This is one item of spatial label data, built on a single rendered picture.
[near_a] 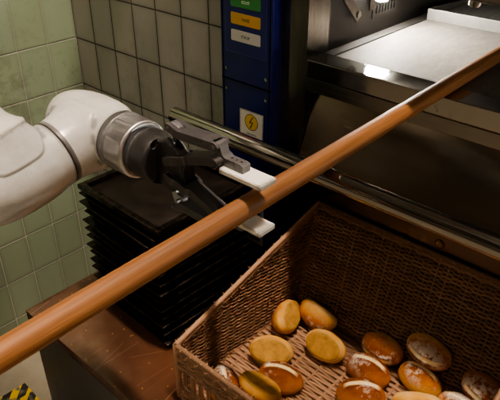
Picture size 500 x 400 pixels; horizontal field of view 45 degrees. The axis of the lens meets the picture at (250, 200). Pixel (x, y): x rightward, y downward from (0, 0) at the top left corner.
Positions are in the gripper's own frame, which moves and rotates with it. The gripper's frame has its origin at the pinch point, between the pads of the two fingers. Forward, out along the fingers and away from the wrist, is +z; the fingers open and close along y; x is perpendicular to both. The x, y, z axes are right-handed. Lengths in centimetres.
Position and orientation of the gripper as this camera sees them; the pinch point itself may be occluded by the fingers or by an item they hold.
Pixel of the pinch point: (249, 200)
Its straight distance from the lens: 75.7
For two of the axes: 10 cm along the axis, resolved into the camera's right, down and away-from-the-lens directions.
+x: -6.7, 3.9, -6.3
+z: 7.4, 3.5, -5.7
